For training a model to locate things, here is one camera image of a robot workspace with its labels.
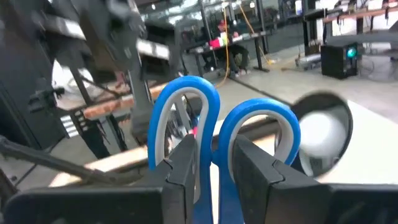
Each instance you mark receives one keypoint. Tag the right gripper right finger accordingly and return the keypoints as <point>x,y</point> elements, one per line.
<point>267,193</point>

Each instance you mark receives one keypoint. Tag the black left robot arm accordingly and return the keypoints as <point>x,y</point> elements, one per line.
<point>102,46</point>

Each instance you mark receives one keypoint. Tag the white spot lamp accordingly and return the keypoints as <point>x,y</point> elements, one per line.
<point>323,137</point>

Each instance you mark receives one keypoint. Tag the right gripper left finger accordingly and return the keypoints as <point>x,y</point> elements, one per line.
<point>182,180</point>

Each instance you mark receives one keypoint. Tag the person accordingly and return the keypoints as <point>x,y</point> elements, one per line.
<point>236,53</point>

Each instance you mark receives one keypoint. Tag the black computer with blue light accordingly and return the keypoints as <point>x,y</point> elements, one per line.
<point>339,62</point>

